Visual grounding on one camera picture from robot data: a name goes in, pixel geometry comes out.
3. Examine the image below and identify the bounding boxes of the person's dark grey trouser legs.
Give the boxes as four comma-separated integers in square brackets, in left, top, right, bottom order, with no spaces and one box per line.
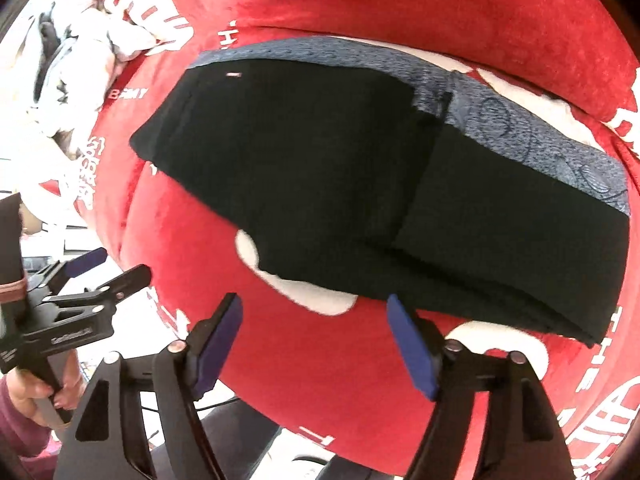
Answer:
[152,399,394,479]

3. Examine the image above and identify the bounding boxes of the black pants with grey waistband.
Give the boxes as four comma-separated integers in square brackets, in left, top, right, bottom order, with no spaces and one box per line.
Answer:
[130,36,630,345]

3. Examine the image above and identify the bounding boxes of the person's left hand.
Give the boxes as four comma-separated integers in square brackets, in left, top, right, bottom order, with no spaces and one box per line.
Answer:
[6,350,86,429]

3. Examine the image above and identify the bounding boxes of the white and grey crumpled clothes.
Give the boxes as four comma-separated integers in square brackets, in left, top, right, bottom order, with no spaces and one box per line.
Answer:
[16,0,157,160]

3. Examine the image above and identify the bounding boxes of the maroon sleeve left forearm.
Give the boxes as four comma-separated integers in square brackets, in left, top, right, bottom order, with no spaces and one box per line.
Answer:
[1,374,58,479]

